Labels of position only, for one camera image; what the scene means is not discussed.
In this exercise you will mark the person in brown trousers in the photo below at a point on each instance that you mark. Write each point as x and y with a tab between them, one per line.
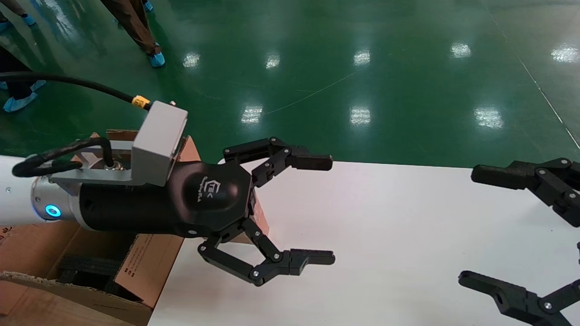
136	22

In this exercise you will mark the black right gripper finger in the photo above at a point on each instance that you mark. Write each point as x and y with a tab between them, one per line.
507	294
530	177

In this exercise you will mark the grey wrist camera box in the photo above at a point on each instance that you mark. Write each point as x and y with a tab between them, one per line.
158	145

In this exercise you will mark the person in grey jeans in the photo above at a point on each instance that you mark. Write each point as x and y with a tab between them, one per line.
18	11

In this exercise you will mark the big torn cardboard box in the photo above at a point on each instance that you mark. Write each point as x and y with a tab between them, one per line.
149	267

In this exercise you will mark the silver camera mount bracket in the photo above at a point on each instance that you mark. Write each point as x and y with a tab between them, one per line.
90	174

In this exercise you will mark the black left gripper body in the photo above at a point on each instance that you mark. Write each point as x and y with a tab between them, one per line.
136	208

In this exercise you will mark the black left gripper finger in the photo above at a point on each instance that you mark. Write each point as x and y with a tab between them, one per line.
290	156
272	267

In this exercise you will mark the small cardboard box with hole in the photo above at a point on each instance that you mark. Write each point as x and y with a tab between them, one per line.
262	222

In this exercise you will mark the person in black trousers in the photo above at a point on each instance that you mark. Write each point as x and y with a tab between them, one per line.
16	86

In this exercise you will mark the black foam insert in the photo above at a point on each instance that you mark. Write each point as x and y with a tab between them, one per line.
86	265

